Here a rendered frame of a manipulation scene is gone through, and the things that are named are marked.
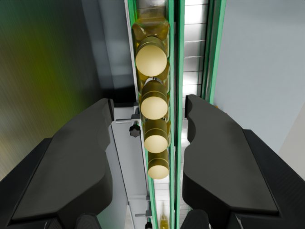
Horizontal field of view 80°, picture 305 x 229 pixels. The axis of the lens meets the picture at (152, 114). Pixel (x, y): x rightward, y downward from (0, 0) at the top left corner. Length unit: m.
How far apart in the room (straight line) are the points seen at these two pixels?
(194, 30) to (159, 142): 0.31
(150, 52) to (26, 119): 0.14
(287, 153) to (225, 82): 1.71
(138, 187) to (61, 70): 0.63
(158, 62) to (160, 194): 0.70
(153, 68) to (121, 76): 0.46
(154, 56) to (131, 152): 0.50
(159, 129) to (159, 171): 0.07
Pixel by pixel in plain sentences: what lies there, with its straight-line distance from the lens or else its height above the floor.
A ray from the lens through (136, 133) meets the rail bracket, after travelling 0.44.
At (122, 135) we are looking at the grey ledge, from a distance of 0.62.
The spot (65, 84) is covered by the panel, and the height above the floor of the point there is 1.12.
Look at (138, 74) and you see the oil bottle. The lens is 0.29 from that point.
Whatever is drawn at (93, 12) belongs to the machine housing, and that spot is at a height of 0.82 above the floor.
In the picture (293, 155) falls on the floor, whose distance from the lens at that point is 2.38.
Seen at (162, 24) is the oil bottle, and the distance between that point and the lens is 0.28.
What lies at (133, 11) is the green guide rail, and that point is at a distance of 0.39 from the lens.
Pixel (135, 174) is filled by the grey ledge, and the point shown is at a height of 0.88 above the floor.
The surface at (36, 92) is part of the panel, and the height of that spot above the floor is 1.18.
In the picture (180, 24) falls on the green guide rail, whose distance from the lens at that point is 0.40.
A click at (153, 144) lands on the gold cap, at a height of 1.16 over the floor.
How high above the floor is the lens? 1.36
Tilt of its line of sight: 58 degrees down
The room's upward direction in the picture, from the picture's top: 180 degrees counter-clockwise
